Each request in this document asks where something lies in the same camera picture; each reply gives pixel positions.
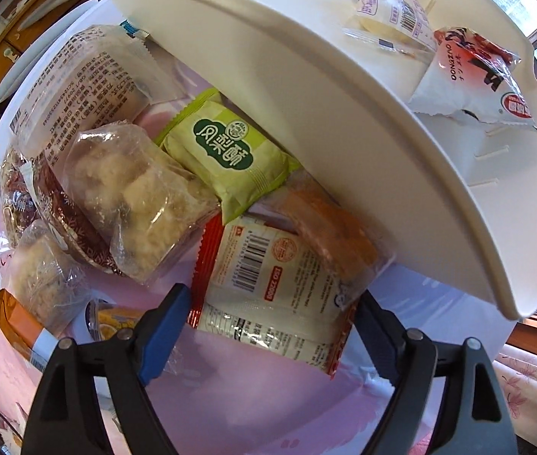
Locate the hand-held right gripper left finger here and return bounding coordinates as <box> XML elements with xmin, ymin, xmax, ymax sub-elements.
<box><xmin>20</xmin><ymin>283</ymin><xmax>193</xmax><ymax>455</ymax></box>

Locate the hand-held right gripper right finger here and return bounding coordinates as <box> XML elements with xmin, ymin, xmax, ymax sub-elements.
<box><xmin>356</xmin><ymin>289</ymin><xmax>520</xmax><ymax>455</ymax></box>

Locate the white packet with red edges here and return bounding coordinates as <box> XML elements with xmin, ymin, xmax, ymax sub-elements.
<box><xmin>187</xmin><ymin>213</ymin><xmax>359</xmax><ymax>380</ymax></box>

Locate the dark red patterned snack packet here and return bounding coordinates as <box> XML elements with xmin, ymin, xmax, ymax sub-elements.
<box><xmin>31</xmin><ymin>166</ymin><xmax>122</xmax><ymax>276</ymax></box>

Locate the clear bag of dark snacks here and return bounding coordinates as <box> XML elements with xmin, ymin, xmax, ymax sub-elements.
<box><xmin>0</xmin><ymin>149</ymin><xmax>36</xmax><ymax>242</ymax></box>

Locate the white plastic bin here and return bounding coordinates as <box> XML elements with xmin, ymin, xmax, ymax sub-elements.
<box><xmin>89</xmin><ymin>0</ymin><xmax>537</xmax><ymax>320</ymax></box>

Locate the yellow jelly cup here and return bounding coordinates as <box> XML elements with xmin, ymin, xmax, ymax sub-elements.
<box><xmin>83</xmin><ymin>298</ymin><xmax>148</xmax><ymax>342</ymax></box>

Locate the clear packet of orange snack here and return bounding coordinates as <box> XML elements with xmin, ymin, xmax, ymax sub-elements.
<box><xmin>268</xmin><ymin>177</ymin><xmax>395</xmax><ymax>295</ymax></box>

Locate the clear packet of crumbly pastry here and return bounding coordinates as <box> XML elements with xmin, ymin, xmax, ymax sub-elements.
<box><xmin>12</xmin><ymin>218</ymin><xmax>91</xmax><ymax>337</ymax></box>
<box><xmin>62</xmin><ymin>121</ymin><xmax>222</xmax><ymax>286</ymax></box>

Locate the orange label snack packet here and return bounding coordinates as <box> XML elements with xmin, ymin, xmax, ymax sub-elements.
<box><xmin>0</xmin><ymin>288</ymin><xmax>63</xmax><ymax>375</ymax></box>

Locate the floral white cloth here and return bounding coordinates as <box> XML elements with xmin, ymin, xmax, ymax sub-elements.
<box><xmin>491</xmin><ymin>351</ymin><xmax>537</xmax><ymax>437</ymax></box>

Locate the green snack packet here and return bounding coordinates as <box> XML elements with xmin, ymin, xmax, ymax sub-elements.
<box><xmin>154</xmin><ymin>88</ymin><xmax>303</xmax><ymax>226</ymax></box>

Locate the large clear printed snack bag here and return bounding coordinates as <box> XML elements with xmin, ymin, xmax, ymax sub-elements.
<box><xmin>9</xmin><ymin>24</ymin><xmax>193</xmax><ymax>171</ymax></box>

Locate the red and white snack packet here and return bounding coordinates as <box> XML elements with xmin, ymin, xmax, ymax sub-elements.
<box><xmin>408</xmin><ymin>26</ymin><xmax>537</xmax><ymax>131</ymax></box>

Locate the grey office chair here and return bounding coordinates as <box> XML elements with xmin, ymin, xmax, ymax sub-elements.
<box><xmin>0</xmin><ymin>0</ymin><xmax>101</xmax><ymax>106</ymax></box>

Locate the blue snack packet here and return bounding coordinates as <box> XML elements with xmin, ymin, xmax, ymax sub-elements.
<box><xmin>119</xmin><ymin>20</ymin><xmax>150</xmax><ymax>41</ymax></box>

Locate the clear wrapped yellow cake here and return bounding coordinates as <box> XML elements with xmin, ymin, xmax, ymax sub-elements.
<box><xmin>343</xmin><ymin>0</ymin><xmax>438</xmax><ymax>64</ymax></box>

